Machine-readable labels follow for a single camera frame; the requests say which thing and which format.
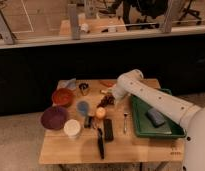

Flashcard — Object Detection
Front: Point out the green tray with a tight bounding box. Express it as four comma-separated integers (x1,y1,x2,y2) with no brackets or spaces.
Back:
130,95,186,139

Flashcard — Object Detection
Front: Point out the black handled knife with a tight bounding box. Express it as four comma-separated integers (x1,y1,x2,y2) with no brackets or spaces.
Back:
97,128,104,159

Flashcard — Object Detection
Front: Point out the small blue bowl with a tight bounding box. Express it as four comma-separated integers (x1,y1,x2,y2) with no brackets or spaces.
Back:
77,101,89,116

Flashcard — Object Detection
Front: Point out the metal cup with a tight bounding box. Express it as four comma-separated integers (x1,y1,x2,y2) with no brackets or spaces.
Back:
79,83,89,96

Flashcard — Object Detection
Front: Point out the silver fork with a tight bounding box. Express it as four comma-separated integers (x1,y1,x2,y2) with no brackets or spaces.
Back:
123,112,128,134

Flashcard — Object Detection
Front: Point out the white cup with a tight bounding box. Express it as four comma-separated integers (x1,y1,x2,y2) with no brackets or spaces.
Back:
64,119,81,139

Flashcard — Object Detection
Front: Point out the dark grape bunch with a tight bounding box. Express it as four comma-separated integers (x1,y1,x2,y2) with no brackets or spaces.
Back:
98,95,114,107

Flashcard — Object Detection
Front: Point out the red-brown bowl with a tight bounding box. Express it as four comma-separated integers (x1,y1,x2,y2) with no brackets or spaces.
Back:
51,88,74,106

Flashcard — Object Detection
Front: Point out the blue sponge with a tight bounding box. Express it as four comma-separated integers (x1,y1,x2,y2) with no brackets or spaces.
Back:
146,108,165,127

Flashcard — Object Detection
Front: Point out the wooden table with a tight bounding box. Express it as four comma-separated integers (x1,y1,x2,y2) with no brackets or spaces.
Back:
38,78,189,165

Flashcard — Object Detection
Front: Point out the office chair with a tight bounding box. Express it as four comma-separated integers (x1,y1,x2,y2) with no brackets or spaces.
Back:
123,0,168,29

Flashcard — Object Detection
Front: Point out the purple bowl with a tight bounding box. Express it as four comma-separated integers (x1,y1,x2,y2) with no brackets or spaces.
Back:
40,106,68,130

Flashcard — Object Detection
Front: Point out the black rectangular block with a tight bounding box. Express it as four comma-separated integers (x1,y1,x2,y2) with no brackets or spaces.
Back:
103,119,114,142

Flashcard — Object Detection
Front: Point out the orange carrot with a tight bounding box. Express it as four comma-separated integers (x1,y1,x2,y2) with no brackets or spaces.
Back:
99,80,115,87

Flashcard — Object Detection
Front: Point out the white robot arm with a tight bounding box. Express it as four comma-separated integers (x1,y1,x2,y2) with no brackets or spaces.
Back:
112,69,205,171

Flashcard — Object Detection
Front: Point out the orange apple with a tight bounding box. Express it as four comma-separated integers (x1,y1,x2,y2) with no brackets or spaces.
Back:
95,107,106,120

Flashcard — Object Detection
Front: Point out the yellow banana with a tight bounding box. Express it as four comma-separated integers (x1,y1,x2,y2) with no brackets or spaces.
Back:
100,89,111,95

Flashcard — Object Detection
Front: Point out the light blue cloth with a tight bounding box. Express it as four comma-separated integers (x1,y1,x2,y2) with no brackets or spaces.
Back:
58,78,76,90

